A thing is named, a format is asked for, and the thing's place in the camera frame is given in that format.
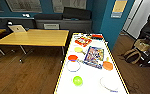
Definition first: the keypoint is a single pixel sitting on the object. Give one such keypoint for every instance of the yellow wall sign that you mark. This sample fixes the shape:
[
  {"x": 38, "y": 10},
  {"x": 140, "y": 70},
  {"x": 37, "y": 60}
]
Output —
[{"x": 119, "y": 7}]

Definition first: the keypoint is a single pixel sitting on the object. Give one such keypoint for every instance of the orange plastic bowl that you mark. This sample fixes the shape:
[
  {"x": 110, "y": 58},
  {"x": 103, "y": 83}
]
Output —
[{"x": 107, "y": 65}]

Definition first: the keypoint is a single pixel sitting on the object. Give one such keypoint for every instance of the silver laptop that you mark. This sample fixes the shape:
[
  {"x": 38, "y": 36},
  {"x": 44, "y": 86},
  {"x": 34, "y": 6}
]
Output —
[{"x": 17, "y": 28}]

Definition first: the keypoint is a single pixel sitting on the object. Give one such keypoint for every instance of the black red flat case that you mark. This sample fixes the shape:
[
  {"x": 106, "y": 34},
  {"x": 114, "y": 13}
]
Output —
[{"x": 97, "y": 36}]

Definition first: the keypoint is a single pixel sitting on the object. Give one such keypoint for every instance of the blue colourful puzzle box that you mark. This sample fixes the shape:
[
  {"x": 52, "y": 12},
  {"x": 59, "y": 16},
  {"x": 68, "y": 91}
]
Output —
[{"x": 94, "y": 57}]

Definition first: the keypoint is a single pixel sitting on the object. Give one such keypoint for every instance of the green plastic bowl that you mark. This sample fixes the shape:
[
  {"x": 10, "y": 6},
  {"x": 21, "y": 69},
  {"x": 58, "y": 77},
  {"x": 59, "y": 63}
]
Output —
[{"x": 77, "y": 80}]

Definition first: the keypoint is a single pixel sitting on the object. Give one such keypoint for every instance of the dark grey sofa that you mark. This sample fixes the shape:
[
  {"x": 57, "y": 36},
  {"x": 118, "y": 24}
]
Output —
[{"x": 62, "y": 18}]

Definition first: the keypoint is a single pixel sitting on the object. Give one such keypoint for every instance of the yellow plastic bowl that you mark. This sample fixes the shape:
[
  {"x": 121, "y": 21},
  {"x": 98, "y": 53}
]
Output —
[{"x": 78, "y": 50}]

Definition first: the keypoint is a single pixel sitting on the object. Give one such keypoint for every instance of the yellow game table white top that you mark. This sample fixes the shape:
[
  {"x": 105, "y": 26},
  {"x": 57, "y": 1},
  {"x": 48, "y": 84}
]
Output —
[{"x": 91, "y": 76}]

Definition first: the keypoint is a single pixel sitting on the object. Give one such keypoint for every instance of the grey chair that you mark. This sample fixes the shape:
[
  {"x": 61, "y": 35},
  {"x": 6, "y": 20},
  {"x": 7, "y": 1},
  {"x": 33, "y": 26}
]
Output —
[{"x": 51, "y": 26}]

